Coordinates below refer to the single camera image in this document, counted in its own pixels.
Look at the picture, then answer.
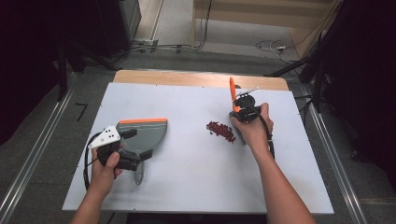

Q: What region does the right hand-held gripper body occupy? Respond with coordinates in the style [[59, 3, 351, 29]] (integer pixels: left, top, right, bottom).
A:
[[232, 87, 262, 124]]

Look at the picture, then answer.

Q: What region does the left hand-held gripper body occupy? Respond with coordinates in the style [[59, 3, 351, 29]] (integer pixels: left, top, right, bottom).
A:
[[87, 124, 142, 172]]

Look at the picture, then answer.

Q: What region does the grey dustpan with orange edge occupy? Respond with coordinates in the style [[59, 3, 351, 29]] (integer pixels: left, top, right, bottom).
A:
[[115, 117, 169, 187]]

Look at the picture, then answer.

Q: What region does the pile of red beans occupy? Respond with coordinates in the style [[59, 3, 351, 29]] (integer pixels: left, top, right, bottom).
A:
[[205, 120, 237, 144]]

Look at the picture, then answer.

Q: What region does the grey brush with orange handle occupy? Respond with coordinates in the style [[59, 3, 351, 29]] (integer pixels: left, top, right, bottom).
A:
[[229, 77, 248, 147]]

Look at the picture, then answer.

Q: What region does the person's right hand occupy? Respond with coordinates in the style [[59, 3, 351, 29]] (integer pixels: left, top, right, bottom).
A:
[[230, 102, 276, 151]]

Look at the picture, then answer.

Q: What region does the person's left hand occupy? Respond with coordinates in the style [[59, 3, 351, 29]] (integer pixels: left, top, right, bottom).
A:
[[89, 150, 124, 196]]

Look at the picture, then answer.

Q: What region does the white board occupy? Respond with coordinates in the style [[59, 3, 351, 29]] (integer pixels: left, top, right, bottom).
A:
[[62, 81, 335, 216]]

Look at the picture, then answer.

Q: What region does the wooden table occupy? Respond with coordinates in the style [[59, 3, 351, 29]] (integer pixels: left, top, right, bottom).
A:
[[112, 69, 290, 92]]

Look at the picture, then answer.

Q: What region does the black stand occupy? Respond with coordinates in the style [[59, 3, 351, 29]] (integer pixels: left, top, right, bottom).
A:
[[263, 30, 329, 114]]

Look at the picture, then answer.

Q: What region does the grey power strip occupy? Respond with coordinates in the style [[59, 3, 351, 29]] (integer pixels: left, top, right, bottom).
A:
[[134, 38, 160, 53]]

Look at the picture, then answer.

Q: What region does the black cabinet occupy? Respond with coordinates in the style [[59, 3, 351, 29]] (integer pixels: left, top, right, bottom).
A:
[[94, 0, 143, 60]]

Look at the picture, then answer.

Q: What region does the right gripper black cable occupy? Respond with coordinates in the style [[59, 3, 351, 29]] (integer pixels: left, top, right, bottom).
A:
[[245, 104, 276, 161]]

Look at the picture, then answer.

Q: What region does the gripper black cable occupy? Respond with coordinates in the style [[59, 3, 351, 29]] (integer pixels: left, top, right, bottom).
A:
[[82, 132, 105, 191], [245, 104, 276, 161]]

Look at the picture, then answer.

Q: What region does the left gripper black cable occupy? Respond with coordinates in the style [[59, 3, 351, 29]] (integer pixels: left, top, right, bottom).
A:
[[82, 132, 105, 191]]

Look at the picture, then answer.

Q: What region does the white floor cable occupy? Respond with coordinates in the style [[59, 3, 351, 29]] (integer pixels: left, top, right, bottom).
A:
[[255, 39, 301, 65]]

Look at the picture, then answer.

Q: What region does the metal floor rail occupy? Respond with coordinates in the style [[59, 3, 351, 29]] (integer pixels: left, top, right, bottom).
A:
[[0, 72, 79, 224], [299, 85, 369, 224]]

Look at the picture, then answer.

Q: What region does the black hanging cable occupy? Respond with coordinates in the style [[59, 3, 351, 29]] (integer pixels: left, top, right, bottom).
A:
[[191, 0, 214, 51]]

